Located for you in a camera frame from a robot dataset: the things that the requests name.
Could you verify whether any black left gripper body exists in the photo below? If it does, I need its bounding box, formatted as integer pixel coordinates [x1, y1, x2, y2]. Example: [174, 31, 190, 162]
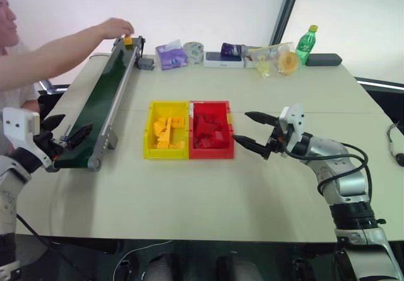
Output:
[32, 130, 69, 162]

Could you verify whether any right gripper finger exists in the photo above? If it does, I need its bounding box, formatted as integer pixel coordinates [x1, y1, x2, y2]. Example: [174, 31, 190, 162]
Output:
[232, 134, 270, 159]
[244, 111, 279, 128]

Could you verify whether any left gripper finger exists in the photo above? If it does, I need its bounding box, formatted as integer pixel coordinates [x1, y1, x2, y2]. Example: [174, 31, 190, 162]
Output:
[64, 123, 95, 152]
[40, 114, 66, 133]

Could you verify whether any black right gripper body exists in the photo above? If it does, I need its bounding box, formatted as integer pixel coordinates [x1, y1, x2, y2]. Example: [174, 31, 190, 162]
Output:
[263, 119, 287, 161]

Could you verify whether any green conveyor belt unit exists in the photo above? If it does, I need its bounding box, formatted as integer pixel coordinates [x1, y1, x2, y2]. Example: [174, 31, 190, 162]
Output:
[46, 35, 146, 172]

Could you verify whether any person's hand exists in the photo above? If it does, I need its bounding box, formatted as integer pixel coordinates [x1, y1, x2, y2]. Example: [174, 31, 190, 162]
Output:
[100, 17, 135, 40]

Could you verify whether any black chair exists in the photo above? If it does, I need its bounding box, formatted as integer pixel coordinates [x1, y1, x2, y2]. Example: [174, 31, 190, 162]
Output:
[37, 79, 69, 121]

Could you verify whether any red toy block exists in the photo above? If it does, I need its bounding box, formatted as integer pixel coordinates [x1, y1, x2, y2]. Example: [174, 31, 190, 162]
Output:
[194, 137, 218, 150]
[194, 115, 211, 136]
[211, 128, 229, 143]

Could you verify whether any red plastic bin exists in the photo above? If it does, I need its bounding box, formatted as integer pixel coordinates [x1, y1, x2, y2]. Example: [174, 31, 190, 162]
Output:
[188, 100, 236, 160]

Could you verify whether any clear plastic bag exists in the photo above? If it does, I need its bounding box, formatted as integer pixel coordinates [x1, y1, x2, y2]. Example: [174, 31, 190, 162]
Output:
[246, 41, 300, 80]

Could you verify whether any person in white shirt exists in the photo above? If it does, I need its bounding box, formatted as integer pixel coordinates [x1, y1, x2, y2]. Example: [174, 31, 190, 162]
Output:
[0, 0, 41, 111]

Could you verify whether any flat white box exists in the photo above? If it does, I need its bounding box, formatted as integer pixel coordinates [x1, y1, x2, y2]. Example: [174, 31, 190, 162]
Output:
[203, 51, 246, 69]

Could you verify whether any yellow plastic bin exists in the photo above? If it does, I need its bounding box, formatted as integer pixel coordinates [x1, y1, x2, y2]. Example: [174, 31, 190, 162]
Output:
[143, 100, 191, 160]

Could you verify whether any crumpled purple bag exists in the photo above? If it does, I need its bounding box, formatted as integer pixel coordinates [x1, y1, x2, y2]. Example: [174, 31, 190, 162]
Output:
[220, 42, 249, 58]

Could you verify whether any green plastic bottle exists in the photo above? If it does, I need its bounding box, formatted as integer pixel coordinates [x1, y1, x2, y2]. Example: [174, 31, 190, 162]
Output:
[294, 25, 319, 66]

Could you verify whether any dark grey case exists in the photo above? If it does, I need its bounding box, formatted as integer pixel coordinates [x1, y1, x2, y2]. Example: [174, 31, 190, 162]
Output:
[305, 53, 343, 68]

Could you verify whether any grey tape roll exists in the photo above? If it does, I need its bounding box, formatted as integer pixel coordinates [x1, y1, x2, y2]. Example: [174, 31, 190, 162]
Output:
[182, 41, 206, 64]

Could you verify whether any purple tissue pack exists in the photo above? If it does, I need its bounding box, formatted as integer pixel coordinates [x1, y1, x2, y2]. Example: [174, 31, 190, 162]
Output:
[155, 39, 189, 71]

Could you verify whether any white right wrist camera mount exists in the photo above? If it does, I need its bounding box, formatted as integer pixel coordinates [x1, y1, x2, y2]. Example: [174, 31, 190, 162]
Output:
[278, 102, 306, 153]

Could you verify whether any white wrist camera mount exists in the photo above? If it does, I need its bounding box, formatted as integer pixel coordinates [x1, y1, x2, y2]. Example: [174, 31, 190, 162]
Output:
[278, 102, 306, 153]
[2, 107, 53, 169]

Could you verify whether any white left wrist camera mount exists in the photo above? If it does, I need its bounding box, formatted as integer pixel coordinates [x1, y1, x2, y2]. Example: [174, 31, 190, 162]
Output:
[2, 107, 53, 169]

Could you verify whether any yellow tape ring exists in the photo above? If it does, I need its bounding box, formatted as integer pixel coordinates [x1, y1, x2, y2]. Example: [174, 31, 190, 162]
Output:
[277, 51, 299, 75]

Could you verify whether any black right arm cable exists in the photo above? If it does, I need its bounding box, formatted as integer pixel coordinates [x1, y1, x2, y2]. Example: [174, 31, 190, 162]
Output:
[282, 141, 371, 196]

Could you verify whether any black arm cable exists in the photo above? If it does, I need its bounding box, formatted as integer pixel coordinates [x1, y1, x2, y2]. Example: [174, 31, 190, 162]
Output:
[282, 141, 371, 196]
[15, 212, 83, 281]

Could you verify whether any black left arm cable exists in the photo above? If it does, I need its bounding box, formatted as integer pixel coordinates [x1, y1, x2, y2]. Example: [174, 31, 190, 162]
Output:
[15, 212, 83, 281]

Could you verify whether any dark window frame post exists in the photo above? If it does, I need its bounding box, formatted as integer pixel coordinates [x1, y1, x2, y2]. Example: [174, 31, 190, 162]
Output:
[273, 0, 304, 43]

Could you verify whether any grey cable with black plug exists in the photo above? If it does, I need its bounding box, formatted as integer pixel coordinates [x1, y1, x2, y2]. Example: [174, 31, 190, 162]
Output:
[386, 122, 404, 169]

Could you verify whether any thin white cable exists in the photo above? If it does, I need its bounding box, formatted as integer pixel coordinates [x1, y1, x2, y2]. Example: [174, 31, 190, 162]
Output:
[112, 239, 174, 274]

